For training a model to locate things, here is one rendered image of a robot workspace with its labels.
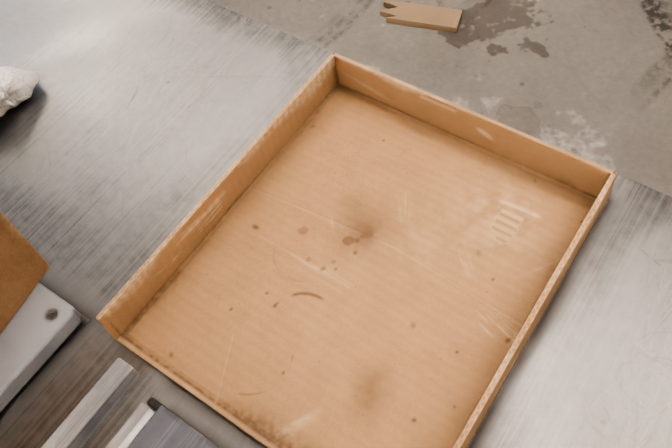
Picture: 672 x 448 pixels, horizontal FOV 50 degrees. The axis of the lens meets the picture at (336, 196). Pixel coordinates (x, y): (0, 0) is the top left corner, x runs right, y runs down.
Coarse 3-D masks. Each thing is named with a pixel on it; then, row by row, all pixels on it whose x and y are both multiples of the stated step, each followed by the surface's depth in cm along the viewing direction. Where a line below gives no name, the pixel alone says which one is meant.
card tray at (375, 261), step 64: (320, 128) 63; (384, 128) 63; (448, 128) 61; (512, 128) 57; (256, 192) 60; (320, 192) 60; (384, 192) 59; (448, 192) 58; (512, 192) 58; (576, 192) 57; (192, 256) 57; (256, 256) 57; (320, 256) 56; (384, 256) 56; (448, 256) 55; (512, 256) 54; (128, 320) 54; (192, 320) 54; (256, 320) 54; (320, 320) 53; (384, 320) 53; (448, 320) 52; (512, 320) 52; (192, 384) 51; (256, 384) 51; (320, 384) 50; (384, 384) 50; (448, 384) 49
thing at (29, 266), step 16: (0, 224) 50; (0, 240) 50; (16, 240) 52; (0, 256) 51; (16, 256) 52; (32, 256) 54; (0, 272) 51; (16, 272) 53; (32, 272) 54; (0, 288) 52; (16, 288) 53; (32, 288) 55; (0, 304) 52; (16, 304) 54; (0, 320) 53
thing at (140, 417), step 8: (152, 400) 47; (144, 408) 46; (152, 408) 46; (136, 416) 46; (144, 416) 46; (128, 424) 46; (136, 424) 46; (144, 424) 46; (120, 432) 45; (128, 432) 45; (136, 432) 45; (200, 432) 45; (112, 440) 45; (120, 440) 45; (128, 440) 45
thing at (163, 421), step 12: (156, 420) 45; (168, 420) 45; (180, 420) 45; (144, 432) 45; (156, 432) 45; (168, 432) 45; (180, 432) 45; (192, 432) 45; (132, 444) 45; (144, 444) 45; (156, 444) 45; (168, 444) 44; (180, 444) 44; (192, 444) 44; (204, 444) 44
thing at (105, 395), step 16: (112, 368) 39; (128, 368) 39; (96, 384) 38; (112, 384) 38; (128, 384) 39; (96, 400) 38; (112, 400) 38; (80, 416) 38; (96, 416) 38; (64, 432) 37; (80, 432) 37
